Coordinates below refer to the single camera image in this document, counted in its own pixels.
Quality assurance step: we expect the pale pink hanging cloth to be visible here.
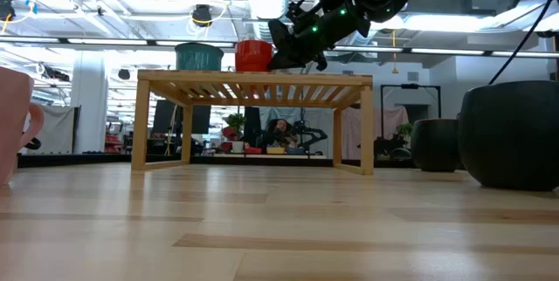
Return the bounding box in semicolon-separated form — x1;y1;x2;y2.
341;106;411;161

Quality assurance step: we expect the black ceramic mug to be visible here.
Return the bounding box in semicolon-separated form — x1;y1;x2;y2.
410;118;460;173

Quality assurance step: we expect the black metal stand frame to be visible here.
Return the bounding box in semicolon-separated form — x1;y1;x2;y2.
379;83;442;120

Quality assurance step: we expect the red ceramic mug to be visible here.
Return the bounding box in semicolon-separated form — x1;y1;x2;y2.
234;39;274;73

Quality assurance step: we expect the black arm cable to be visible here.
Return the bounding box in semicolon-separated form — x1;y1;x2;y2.
487;0;559;86

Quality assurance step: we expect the person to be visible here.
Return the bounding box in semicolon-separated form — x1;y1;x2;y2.
261;118;300;149

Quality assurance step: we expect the teal ceramic mug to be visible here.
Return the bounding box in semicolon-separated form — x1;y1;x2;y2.
174;42;224;72

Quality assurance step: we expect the green plant in white pot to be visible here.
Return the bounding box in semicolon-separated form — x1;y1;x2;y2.
223;113;248;154

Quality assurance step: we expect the black monitor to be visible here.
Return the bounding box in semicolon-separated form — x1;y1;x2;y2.
151;99;212;136

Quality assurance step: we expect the pink ceramic mug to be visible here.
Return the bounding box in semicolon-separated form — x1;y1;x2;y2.
0;66;45;186

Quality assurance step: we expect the small green background plant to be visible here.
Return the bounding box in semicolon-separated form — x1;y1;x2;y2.
394;122;414;147

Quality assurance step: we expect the black ceiling camera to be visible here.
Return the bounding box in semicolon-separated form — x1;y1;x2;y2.
190;3;214;28

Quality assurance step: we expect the black cable loop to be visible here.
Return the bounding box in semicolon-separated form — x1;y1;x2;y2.
22;135;44;151

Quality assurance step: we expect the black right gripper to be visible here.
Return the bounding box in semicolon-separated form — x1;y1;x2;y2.
266;3;372;72

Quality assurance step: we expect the wooden slatted rack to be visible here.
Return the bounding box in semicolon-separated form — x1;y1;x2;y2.
130;69;376;176

